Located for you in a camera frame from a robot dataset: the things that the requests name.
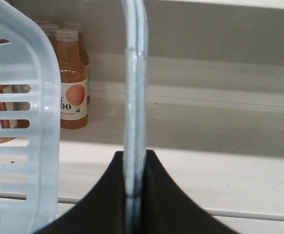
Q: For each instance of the orange juice bottle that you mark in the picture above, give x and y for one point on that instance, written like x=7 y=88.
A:
x=73 y=99

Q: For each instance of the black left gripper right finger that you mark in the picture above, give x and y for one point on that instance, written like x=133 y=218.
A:
x=166 y=209

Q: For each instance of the light blue plastic basket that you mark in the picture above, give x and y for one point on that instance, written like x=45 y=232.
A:
x=27 y=58

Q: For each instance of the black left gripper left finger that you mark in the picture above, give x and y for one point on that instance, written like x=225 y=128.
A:
x=100 y=211

